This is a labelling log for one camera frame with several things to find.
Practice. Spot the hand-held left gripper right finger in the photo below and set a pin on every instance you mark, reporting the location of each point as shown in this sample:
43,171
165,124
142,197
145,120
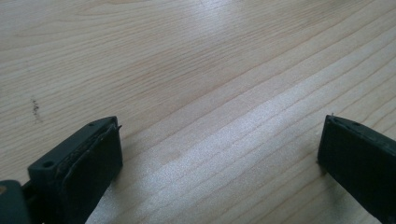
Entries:
358,161

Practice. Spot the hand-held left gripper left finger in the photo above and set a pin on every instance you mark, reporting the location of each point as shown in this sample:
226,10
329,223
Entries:
81,174

